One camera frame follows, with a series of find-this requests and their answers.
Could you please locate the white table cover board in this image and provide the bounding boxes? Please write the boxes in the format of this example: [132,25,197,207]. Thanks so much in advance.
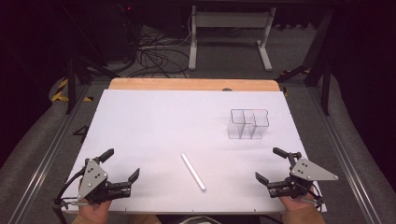
[61,89,328,216]

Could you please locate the black metal stand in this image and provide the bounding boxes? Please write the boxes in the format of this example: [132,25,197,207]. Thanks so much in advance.
[275,7,336,117]
[61,54,120,116]

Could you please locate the person's right hand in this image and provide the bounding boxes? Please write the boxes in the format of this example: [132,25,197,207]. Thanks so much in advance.
[278,193,323,217]

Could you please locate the tangle of black floor cables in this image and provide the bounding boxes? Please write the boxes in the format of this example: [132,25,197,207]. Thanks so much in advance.
[122,17,194,79]

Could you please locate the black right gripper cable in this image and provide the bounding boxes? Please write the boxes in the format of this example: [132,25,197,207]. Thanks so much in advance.
[309,183,326,210]

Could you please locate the person's left hand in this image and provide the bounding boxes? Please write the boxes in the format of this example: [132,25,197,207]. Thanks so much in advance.
[78,199,113,224]

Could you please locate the yellow black hazard tape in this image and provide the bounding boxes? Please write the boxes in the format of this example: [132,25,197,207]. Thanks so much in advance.
[50,77,94,104]

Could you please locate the clear plastic organizer box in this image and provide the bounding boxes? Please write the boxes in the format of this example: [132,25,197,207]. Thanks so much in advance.
[226,107,271,141]

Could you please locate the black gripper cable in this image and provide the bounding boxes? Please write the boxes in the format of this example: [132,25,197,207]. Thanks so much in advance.
[309,183,326,210]
[51,167,87,224]

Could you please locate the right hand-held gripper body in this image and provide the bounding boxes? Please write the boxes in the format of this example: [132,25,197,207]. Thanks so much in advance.
[266,151,340,200]

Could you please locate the white metal desk frame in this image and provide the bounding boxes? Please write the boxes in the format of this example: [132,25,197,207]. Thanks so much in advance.
[188,5,277,73]

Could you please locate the white pen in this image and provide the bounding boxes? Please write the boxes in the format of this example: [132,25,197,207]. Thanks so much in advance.
[180,152,207,192]

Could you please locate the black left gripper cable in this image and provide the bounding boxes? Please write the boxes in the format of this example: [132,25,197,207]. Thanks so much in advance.
[51,167,87,224]

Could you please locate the aluminium floor rail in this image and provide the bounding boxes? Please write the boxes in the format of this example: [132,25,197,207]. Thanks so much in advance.
[306,86,385,224]
[7,84,92,224]

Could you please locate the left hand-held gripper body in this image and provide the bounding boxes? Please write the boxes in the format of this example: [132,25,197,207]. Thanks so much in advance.
[76,158,133,205]

